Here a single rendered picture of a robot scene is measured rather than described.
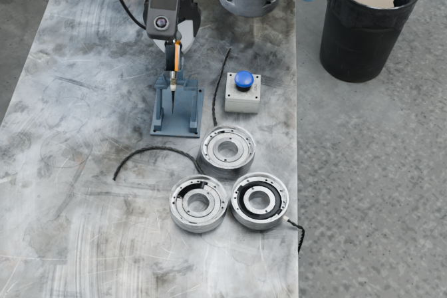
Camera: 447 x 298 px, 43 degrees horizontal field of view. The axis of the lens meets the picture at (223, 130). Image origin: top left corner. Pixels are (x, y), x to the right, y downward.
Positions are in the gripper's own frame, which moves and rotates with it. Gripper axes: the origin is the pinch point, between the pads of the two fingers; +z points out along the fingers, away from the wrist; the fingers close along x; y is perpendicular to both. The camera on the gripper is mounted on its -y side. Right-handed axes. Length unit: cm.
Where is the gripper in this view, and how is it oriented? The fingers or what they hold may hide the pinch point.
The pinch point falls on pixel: (173, 50)
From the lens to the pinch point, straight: 102.0
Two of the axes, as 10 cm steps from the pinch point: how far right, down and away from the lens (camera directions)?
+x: -10.0, -0.6, 0.0
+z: -0.3, 5.9, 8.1
